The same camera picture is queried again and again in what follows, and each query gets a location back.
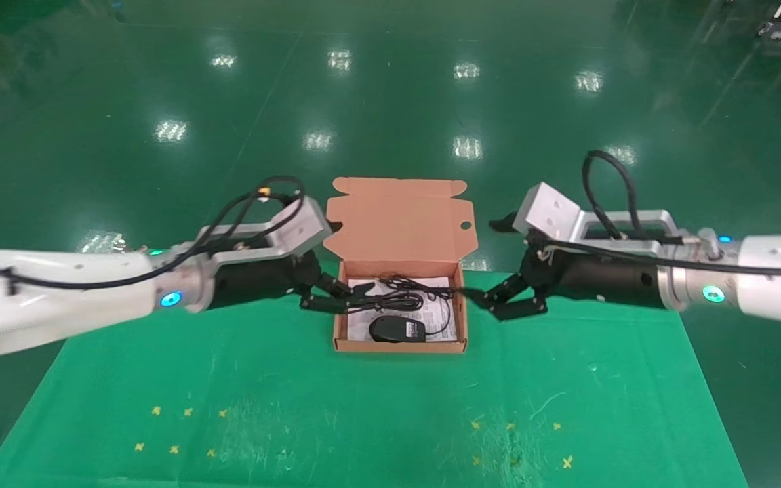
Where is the black data cable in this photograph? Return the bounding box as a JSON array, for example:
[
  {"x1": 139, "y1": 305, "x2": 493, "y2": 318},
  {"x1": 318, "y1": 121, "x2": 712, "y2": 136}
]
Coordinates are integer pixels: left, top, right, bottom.
[{"x1": 353, "y1": 275, "x2": 460, "y2": 314}]

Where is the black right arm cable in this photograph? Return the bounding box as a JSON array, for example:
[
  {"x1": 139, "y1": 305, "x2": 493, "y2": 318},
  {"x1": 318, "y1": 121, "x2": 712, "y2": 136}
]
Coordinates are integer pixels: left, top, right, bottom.
[{"x1": 540, "y1": 150, "x2": 781, "y2": 277}]

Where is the white printed instruction sheet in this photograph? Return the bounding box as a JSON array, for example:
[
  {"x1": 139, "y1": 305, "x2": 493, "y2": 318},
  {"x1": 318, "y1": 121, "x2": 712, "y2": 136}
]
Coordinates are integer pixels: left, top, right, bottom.
[{"x1": 346, "y1": 277, "x2": 458, "y2": 343}]

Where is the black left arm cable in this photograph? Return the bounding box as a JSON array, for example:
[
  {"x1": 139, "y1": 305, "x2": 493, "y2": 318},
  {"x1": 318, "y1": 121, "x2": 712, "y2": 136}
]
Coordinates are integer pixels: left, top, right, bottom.
[{"x1": 0, "y1": 175, "x2": 306, "y2": 293}]

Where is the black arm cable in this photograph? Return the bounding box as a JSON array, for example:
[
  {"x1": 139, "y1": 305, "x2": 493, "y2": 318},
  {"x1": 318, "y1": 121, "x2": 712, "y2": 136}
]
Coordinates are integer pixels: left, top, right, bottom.
[
  {"x1": 540, "y1": 150, "x2": 781, "y2": 277},
  {"x1": 0, "y1": 175, "x2": 306, "y2": 293}
]

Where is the black wired computer mouse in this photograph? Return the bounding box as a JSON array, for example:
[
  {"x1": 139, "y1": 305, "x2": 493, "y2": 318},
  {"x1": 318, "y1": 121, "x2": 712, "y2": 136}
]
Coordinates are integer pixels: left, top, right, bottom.
[{"x1": 369, "y1": 291, "x2": 456, "y2": 344}]

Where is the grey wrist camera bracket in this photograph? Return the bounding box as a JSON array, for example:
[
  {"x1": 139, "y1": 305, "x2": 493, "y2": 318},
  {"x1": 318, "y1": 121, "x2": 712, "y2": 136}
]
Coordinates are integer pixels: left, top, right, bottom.
[
  {"x1": 153, "y1": 197, "x2": 332, "y2": 268},
  {"x1": 489, "y1": 182, "x2": 720, "y2": 262}
]

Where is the green table cloth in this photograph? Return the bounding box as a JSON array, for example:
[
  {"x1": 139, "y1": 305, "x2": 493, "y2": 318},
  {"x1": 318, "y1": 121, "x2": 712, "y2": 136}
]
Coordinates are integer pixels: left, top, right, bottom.
[{"x1": 0, "y1": 261, "x2": 750, "y2": 488}]

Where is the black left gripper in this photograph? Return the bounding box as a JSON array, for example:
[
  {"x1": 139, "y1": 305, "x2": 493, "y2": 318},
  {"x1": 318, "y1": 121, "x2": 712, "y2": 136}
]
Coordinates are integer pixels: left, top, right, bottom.
[{"x1": 211, "y1": 252, "x2": 376, "y2": 314}]

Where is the grey right wrist camera bracket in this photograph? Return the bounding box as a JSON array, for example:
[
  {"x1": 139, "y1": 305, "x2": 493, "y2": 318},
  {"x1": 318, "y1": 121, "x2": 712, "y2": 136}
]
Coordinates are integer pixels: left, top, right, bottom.
[{"x1": 489, "y1": 182, "x2": 720, "y2": 262}]

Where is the open brown cardboard box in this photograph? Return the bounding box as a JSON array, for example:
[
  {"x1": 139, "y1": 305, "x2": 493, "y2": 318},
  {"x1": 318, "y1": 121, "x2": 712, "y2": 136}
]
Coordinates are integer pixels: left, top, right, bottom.
[{"x1": 323, "y1": 178, "x2": 477, "y2": 354}]

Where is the grey left wrist camera bracket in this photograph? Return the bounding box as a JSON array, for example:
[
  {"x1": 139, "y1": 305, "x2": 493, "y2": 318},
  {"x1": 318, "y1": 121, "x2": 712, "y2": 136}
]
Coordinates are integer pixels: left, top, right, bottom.
[{"x1": 153, "y1": 197, "x2": 332, "y2": 268}]

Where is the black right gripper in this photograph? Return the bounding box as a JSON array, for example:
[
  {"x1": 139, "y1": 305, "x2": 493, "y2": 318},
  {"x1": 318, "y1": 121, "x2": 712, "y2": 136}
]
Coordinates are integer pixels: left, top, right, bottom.
[{"x1": 462, "y1": 234, "x2": 662, "y2": 321}]

